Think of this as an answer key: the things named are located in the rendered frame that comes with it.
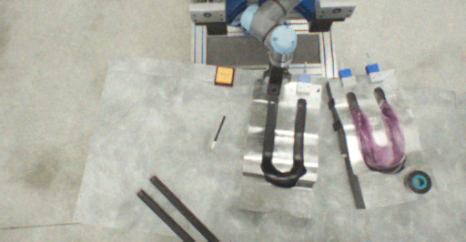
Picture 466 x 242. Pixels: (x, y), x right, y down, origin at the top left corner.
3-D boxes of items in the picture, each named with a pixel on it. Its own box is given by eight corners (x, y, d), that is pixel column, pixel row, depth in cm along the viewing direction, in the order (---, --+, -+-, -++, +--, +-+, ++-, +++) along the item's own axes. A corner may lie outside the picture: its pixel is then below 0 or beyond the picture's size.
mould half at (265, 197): (254, 85, 155) (254, 74, 142) (317, 92, 153) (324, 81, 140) (238, 208, 142) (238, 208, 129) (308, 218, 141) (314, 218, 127)
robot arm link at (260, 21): (261, 5, 123) (287, 25, 121) (238, 27, 122) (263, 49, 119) (262, -9, 116) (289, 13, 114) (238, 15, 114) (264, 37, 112)
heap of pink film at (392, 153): (344, 106, 145) (349, 100, 137) (390, 98, 145) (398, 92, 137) (361, 173, 138) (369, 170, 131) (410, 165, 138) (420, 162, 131)
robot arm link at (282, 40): (282, 17, 111) (304, 35, 110) (278, 35, 122) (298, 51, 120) (264, 35, 110) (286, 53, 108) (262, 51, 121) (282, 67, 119)
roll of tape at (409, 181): (410, 166, 133) (415, 165, 130) (431, 181, 131) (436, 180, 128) (399, 185, 132) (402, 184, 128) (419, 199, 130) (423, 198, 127)
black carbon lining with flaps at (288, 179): (268, 95, 146) (268, 87, 137) (308, 100, 145) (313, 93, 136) (258, 185, 138) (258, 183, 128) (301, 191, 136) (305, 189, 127)
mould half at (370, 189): (325, 85, 154) (331, 75, 143) (389, 74, 154) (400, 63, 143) (357, 209, 141) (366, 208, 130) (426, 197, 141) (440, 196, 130)
